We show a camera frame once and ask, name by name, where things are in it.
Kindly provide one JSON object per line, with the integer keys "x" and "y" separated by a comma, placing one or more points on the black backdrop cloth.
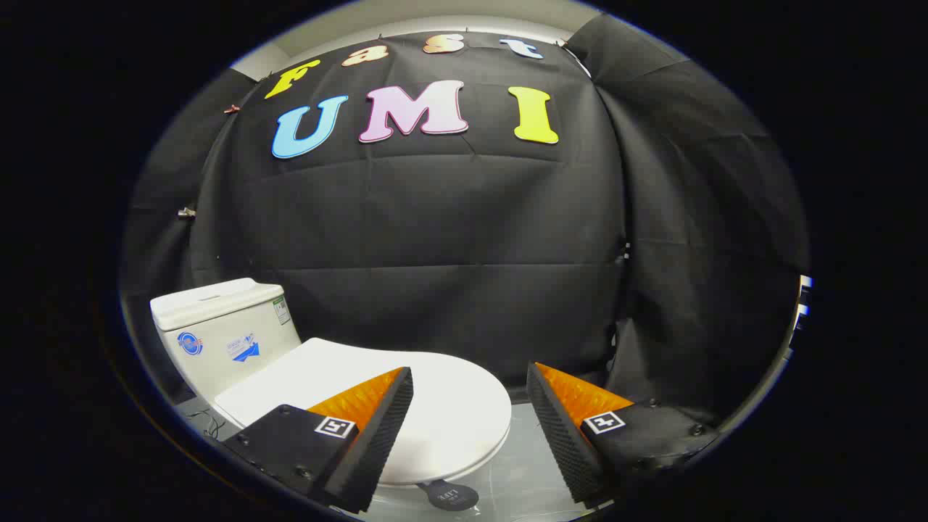
{"x": 435, "y": 217}

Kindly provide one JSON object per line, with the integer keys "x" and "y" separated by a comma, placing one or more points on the white toilet lid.
{"x": 442, "y": 402}

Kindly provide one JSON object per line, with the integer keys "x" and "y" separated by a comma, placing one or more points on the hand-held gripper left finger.
{"x": 388, "y": 413}

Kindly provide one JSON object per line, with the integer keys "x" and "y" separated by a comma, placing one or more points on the white toilet seat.
{"x": 475, "y": 468}

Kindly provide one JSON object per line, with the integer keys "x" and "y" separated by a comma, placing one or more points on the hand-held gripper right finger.
{"x": 554, "y": 420}

